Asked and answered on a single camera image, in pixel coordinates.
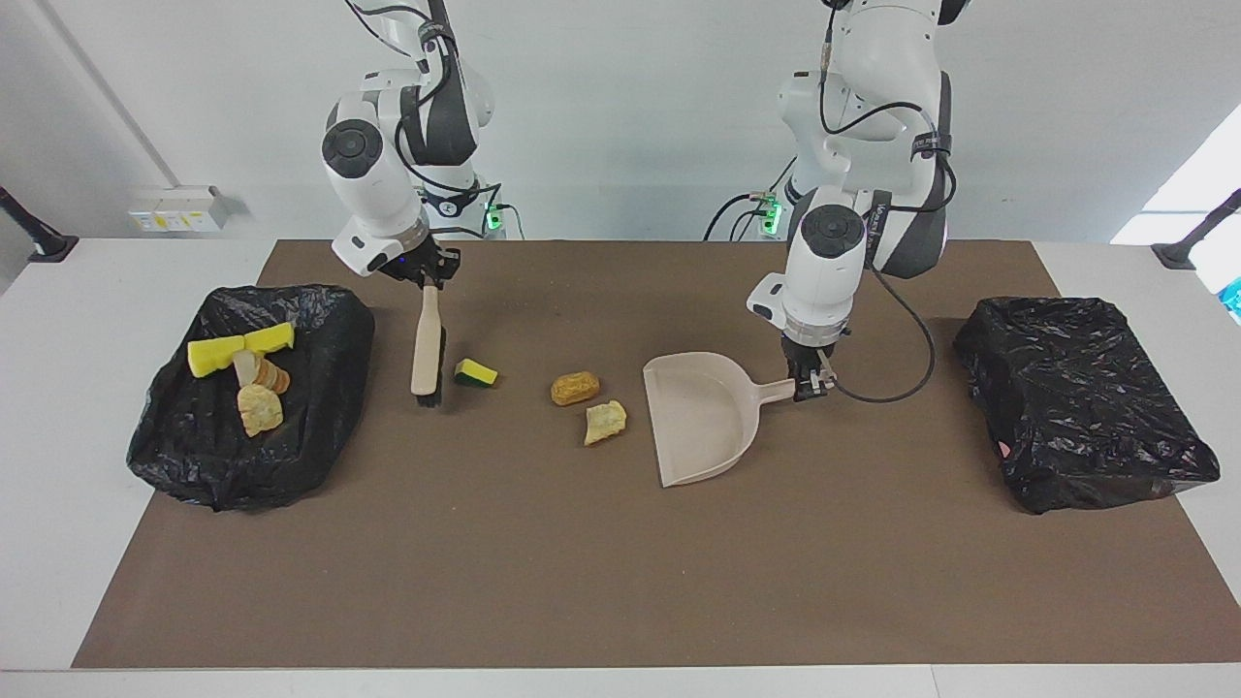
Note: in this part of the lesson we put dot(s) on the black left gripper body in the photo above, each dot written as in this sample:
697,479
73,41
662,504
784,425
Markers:
807,357

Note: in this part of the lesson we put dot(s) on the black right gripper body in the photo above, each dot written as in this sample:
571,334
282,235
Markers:
422,262

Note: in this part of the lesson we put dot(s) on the beige brush black bristles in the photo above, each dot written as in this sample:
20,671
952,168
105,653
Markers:
427,349

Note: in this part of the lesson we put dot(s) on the beige plastic dustpan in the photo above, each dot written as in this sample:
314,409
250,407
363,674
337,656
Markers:
703,417

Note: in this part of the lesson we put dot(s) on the notched yellow sponge piece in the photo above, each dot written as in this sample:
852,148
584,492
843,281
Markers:
270,338

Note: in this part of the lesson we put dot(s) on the brown bread nugget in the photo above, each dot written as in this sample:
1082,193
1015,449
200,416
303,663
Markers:
575,389

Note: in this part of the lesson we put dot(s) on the orange striped bread roll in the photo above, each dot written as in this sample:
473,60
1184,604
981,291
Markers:
264,373

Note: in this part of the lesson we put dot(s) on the pale round bread piece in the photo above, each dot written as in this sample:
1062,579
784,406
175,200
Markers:
260,410

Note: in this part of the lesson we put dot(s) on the yellow sponge wedge piece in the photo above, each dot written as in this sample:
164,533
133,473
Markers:
213,357

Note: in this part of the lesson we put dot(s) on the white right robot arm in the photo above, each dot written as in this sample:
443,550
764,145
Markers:
373,184

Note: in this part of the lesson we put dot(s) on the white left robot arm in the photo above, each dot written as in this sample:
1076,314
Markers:
824,262

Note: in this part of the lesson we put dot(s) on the black bag-lined trash bin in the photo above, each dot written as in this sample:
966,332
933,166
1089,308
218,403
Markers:
320,427

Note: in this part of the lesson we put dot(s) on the black bag-lined bin pink spot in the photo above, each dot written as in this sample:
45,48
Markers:
1076,407

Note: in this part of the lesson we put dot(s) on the yellow sponge green backing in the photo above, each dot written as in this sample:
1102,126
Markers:
475,371

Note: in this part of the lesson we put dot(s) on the brown table mat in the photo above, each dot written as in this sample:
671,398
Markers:
582,601

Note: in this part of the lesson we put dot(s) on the black stand clamp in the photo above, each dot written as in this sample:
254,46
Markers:
1193,242
34,237

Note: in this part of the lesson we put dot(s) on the teal object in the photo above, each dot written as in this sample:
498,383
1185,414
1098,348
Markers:
1233,299

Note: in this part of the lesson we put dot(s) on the white wall socket box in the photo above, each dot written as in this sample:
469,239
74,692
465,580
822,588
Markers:
175,211

